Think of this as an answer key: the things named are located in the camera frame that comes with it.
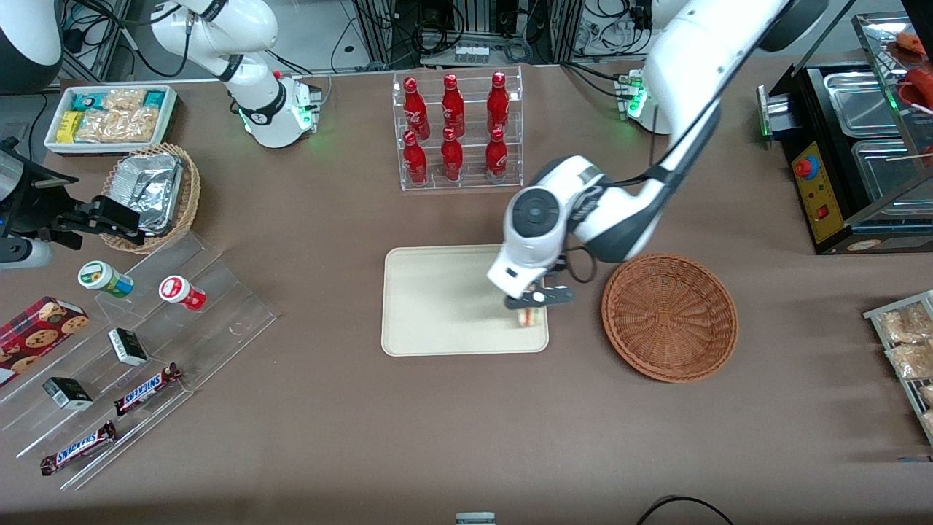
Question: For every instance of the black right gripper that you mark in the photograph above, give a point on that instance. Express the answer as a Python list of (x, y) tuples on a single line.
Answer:
[(38, 206)]

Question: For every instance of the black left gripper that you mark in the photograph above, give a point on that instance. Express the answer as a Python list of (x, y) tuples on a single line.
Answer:
[(557, 266)]

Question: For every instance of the triangular sandwich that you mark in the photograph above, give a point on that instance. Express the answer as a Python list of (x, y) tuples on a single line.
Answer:
[(532, 318)]

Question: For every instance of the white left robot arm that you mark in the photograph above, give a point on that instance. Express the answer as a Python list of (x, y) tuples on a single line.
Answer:
[(692, 58)]

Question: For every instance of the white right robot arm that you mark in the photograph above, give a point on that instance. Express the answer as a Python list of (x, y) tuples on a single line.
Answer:
[(255, 73)]

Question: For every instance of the light wicker basket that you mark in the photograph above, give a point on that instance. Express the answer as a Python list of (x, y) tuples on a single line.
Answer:
[(191, 193)]

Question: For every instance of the beige plastic tray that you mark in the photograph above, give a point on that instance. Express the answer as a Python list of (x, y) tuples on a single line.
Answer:
[(437, 306)]

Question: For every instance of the brown round wicker basket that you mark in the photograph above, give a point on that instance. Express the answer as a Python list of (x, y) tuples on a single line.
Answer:
[(670, 317)]

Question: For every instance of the silver foil wrapped package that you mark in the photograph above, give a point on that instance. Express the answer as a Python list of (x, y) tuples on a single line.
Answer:
[(149, 186)]

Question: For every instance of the green lid cup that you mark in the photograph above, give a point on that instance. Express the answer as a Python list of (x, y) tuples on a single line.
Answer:
[(102, 277)]

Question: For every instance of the red lid cup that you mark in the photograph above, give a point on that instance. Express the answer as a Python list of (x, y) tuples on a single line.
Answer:
[(178, 290)]

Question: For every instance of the large clear cracker bag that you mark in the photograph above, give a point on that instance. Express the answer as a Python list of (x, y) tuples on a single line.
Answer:
[(116, 125)]

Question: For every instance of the white rectangular snack bin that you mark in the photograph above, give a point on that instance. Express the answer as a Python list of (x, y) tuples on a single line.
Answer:
[(51, 142)]

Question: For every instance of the yellow snack packet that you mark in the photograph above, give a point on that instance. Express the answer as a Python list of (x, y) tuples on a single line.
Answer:
[(69, 127)]

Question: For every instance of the small clear cracker bag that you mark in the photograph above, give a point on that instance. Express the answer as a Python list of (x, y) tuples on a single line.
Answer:
[(124, 100)]

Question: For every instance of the small black box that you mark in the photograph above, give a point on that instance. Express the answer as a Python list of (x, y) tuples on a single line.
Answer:
[(67, 394), (127, 347)]

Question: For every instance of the teal snack packet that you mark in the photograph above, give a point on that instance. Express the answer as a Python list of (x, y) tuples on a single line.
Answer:
[(86, 100), (154, 98)]

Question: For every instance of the clear acrylic stepped shelf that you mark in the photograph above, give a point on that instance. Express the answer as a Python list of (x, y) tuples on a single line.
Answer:
[(211, 321)]

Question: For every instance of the red cookie box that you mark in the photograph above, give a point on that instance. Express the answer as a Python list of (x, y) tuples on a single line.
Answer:
[(36, 335)]

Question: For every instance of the clear acrylic bottle rack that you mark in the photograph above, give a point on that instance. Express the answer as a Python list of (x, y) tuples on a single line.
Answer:
[(474, 182)]

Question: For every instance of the red cola bottle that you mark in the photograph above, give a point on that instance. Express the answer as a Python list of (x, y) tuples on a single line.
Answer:
[(498, 102), (496, 154), (415, 160), (453, 106), (452, 157), (415, 109)]

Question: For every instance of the Snickers chocolate bar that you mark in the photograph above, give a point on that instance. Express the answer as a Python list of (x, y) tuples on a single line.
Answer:
[(146, 389), (76, 448)]

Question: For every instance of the grey box at table edge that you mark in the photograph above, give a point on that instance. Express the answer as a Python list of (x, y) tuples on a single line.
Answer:
[(475, 519)]

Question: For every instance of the white power strip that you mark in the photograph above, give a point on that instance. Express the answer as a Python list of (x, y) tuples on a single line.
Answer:
[(471, 54)]

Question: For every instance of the red emergency stop button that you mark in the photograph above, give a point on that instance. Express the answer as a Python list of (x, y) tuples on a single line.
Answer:
[(805, 168)]

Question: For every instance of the black food warmer machine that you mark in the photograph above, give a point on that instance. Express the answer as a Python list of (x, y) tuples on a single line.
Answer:
[(816, 109)]

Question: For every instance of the clear bag of snacks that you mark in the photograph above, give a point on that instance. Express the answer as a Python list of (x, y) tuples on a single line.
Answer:
[(907, 324), (928, 396), (915, 361)]

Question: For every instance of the steel food pan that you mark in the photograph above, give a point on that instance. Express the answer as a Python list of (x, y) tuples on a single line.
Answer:
[(885, 164), (860, 102)]

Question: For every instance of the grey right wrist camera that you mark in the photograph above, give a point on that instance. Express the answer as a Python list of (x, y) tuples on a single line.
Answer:
[(25, 254)]

